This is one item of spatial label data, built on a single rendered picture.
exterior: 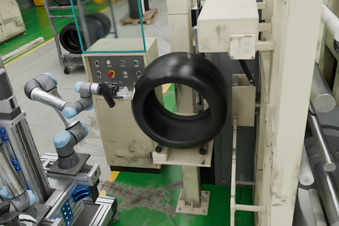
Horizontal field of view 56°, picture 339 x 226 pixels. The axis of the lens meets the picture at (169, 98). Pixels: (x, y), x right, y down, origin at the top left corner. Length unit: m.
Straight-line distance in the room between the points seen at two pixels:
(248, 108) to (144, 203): 1.35
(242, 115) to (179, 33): 0.68
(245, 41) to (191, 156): 1.05
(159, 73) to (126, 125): 1.25
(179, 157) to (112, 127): 1.05
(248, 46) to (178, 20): 0.82
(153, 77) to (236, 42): 0.64
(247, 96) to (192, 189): 1.01
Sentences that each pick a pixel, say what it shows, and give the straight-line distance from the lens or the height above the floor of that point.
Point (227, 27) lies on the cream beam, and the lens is 1.34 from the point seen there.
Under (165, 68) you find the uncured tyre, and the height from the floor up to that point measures 1.45.
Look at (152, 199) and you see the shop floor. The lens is 2.98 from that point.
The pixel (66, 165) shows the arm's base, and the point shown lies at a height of 0.75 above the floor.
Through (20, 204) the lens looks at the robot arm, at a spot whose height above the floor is 0.96.
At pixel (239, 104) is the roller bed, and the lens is 2.11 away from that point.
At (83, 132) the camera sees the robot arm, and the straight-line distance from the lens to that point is 2.35.
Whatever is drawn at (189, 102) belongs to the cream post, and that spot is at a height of 1.04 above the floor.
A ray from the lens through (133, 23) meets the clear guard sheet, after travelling 2.50.
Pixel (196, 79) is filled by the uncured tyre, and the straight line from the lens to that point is 1.70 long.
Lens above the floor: 2.12
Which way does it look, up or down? 28 degrees down
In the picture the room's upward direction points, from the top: 6 degrees counter-clockwise
